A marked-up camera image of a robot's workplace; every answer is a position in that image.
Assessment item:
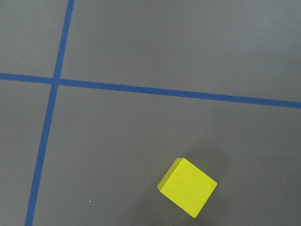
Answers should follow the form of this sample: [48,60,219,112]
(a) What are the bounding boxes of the yellow cube block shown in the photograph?
[157,158,217,218]

